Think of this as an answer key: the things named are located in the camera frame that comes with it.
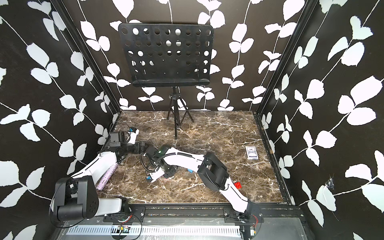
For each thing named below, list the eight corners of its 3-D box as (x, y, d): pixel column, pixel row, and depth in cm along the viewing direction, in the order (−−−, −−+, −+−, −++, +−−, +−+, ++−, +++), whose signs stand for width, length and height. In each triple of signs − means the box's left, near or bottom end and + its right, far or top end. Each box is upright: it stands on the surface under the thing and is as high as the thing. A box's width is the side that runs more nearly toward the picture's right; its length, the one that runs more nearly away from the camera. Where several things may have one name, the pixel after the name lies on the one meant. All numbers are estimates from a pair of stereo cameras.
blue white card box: (247, 159, 96) (248, 158, 95) (245, 147, 102) (245, 146, 100) (257, 159, 97) (258, 158, 95) (254, 147, 102) (255, 146, 101)
